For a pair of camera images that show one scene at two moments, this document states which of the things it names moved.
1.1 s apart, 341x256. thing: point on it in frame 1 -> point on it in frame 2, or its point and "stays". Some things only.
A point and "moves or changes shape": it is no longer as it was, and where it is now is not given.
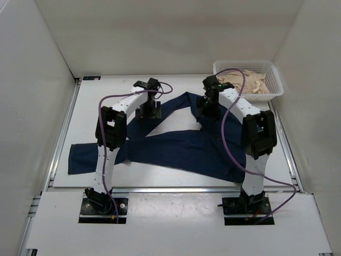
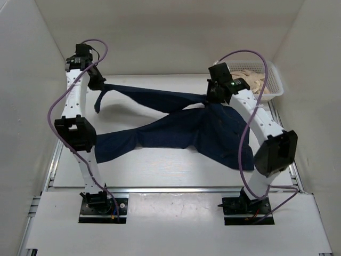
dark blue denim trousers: x=214 y=149 moves or changes shape
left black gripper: x=154 y=114 -> x=99 y=82
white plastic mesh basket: x=264 y=66 stays
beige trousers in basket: x=254 y=82 stays
